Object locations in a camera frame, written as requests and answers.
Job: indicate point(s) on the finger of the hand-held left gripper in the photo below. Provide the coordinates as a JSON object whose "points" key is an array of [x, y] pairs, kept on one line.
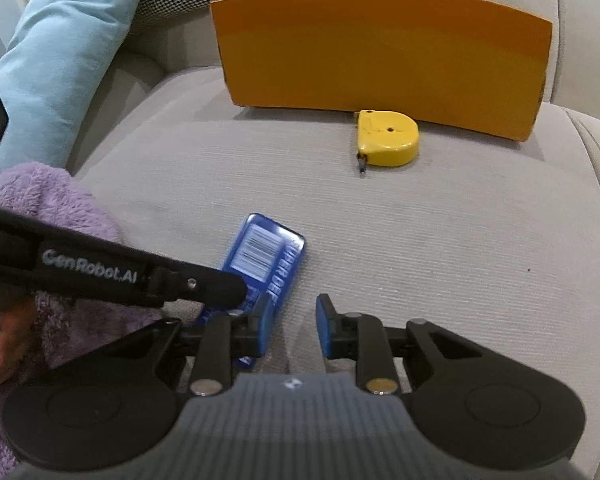
{"points": [[205, 287]]}

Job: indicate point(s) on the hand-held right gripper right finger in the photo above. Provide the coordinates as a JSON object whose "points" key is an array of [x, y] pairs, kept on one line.
{"points": [[322, 326]]}

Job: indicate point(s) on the purple fleece clothing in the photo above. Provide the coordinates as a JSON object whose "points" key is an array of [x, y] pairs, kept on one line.
{"points": [[55, 200]]}

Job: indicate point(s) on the person's left hand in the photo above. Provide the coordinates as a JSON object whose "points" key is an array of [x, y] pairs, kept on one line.
{"points": [[5, 355]]}

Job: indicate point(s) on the light blue pillow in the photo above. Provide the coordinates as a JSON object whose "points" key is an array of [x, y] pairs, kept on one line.
{"points": [[60, 60]]}

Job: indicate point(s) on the beige sofa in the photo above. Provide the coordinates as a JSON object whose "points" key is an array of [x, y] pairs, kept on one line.
{"points": [[430, 235]]}

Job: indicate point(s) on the orange cardboard box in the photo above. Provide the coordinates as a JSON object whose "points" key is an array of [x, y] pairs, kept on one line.
{"points": [[380, 55]]}

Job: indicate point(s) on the yellow tape measure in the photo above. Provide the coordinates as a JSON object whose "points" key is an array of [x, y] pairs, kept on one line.
{"points": [[385, 140]]}

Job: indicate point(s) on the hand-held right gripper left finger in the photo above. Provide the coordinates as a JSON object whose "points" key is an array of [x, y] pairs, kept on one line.
{"points": [[266, 326]]}

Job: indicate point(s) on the blue box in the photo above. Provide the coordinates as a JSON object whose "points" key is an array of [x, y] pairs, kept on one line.
{"points": [[260, 250]]}

